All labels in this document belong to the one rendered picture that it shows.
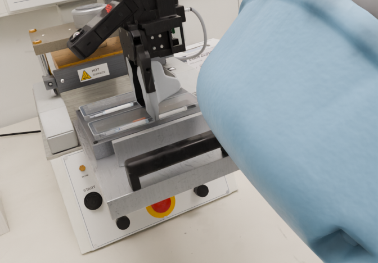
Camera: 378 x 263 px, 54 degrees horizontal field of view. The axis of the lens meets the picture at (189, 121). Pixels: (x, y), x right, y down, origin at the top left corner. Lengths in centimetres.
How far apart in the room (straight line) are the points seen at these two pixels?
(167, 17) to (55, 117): 30
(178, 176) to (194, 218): 28
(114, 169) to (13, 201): 49
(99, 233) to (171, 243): 14
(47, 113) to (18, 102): 73
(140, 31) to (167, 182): 22
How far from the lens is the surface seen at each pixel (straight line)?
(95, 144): 58
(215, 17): 168
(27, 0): 99
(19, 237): 88
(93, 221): 75
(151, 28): 55
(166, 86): 58
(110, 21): 55
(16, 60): 143
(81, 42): 54
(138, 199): 50
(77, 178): 74
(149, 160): 48
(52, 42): 78
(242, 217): 76
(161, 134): 55
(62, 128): 73
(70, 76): 78
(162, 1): 57
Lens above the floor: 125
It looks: 26 degrees down
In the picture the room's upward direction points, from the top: 9 degrees counter-clockwise
